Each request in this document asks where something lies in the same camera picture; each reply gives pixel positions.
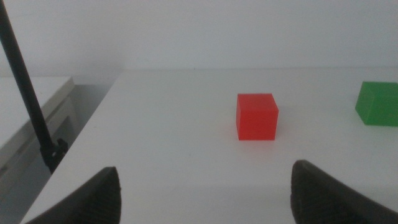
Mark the black stand pole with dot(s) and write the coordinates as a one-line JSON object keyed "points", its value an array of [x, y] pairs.
{"points": [[23, 84]]}

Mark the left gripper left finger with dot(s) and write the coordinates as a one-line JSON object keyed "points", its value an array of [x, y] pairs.
{"points": [[96, 202]]}

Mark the green cube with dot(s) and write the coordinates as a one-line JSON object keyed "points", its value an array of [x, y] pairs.
{"points": [[379, 105]]}

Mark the black pole clamp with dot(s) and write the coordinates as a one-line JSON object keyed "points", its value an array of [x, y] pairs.
{"points": [[54, 154]]}

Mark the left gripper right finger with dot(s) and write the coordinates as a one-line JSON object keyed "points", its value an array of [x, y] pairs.
{"points": [[320, 199]]}

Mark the red cube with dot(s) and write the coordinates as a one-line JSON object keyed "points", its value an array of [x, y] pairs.
{"points": [[256, 119]]}

